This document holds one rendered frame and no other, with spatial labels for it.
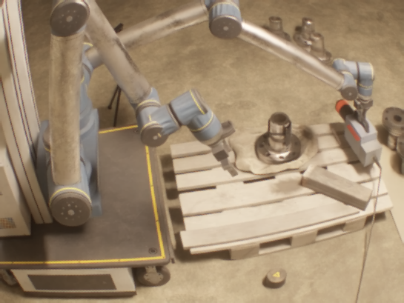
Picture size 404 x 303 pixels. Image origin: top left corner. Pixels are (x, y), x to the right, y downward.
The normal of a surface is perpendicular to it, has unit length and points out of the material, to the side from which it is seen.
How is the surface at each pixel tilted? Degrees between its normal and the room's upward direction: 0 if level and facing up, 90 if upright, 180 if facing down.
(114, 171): 0
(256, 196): 0
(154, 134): 90
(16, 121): 90
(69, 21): 90
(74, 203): 85
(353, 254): 0
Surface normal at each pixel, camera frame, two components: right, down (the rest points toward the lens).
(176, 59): -0.04, -0.73
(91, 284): 0.16, 0.67
